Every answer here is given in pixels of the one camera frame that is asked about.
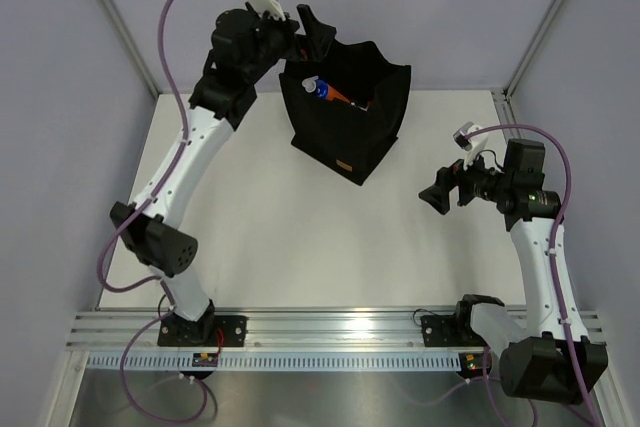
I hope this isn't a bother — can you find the aluminium frame post left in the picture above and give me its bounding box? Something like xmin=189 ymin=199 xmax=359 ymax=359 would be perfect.
xmin=96 ymin=0 xmax=161 ymax=100

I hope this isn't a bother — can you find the black canvas bag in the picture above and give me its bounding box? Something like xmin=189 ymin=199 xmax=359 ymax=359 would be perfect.
xmin=279 ymin=41 xmax=411 ymax=185

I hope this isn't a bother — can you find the aluminium rail front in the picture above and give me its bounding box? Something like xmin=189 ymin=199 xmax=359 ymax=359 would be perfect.
xmin=64 ymin=310 xmax=609 ymax=351

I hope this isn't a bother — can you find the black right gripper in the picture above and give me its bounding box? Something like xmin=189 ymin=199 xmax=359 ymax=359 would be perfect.
xmin=420 ymin=143 xmax=513 ymax=215

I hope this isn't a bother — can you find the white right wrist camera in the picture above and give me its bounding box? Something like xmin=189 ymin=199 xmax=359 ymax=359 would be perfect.
xmin=453 ymin=122 xmax=488 ymax=170

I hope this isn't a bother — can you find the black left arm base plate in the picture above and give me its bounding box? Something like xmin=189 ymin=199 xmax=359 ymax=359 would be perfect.
xmin=157 ymin=314 xmax=247 ymax=348

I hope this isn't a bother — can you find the aluminium frame post right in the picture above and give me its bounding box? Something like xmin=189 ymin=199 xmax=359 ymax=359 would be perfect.
xmin=503 ymin=0 xmax=568 ymax=101

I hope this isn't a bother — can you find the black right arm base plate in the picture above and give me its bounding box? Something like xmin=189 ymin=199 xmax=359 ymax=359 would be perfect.
xmin=420 ymin=314 xmax=486 ymax=347

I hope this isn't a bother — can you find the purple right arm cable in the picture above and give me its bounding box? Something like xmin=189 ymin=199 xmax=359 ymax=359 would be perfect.
xmin=389 ymin=125 xmax=601 ymax=427

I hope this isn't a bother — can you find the orange bottle blue cap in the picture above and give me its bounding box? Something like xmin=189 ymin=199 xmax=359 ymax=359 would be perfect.
xmin=301 ymin=76 xmax=351 ymax=103

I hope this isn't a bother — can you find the white slotted cable duct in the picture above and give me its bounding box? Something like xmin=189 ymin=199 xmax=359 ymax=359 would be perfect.
xmin=87 ymin=350 xmax=462 ymax=372

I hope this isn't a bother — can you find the red tall bottle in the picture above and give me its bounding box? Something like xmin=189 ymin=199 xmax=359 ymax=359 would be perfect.
xmin=350 ymin=102 xmax=372 ymax=112

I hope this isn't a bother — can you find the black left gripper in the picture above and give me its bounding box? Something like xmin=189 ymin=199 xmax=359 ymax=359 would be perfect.
xmin=242 ymin=4 xmax=335 ymax=83

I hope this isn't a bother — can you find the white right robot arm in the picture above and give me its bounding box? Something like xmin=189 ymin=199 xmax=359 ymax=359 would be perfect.
xmin=419 ymin=138 xmax=608 ymax=405

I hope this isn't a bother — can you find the aluminium frame post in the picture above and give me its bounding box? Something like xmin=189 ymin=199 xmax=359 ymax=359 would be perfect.
xmin=96 ymin=0 xmax=161 ymax=100
xmin=503 ymin=0 xmax=568 ymax=101

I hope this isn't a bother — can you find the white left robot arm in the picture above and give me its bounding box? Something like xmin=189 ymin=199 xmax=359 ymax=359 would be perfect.
xmin=110 ymin=4 xmax=337 ymax=346

